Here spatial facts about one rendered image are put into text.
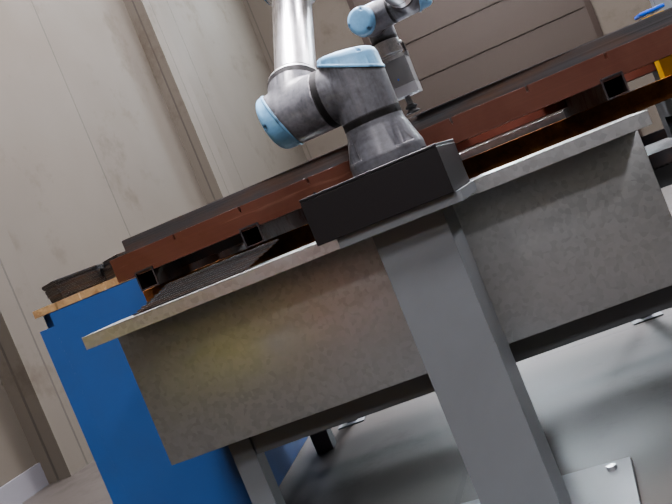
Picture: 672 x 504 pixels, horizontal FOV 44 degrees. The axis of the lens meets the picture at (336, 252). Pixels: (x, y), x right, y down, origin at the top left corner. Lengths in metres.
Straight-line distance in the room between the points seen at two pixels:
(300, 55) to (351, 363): 0.72
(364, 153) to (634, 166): 0.65
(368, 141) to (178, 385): 0.85
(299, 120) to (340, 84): 0.11
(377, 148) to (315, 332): 0.59
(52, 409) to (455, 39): 6.96
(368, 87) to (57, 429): 3.30
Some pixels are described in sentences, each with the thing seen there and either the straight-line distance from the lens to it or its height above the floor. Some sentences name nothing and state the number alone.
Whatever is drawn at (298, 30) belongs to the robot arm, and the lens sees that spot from 1.76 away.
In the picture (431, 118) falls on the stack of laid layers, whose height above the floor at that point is 0.84.
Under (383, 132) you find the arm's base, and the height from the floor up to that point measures 0.83.
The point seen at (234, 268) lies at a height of 0.69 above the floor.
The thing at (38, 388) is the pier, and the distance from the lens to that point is 4.51.
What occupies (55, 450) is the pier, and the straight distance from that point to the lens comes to 4.53.
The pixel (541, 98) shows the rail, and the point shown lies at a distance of 1.94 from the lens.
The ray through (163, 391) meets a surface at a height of 0.48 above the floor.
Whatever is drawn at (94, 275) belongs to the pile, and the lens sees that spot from 2.56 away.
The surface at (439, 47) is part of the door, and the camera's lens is 10.11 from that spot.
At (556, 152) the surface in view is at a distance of 1.74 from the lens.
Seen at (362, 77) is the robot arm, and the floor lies 0.93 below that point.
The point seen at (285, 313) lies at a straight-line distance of 1.97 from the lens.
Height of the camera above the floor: 0.72
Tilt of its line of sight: 3 degrees down
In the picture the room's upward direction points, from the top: 22 degrees counter-clockwise
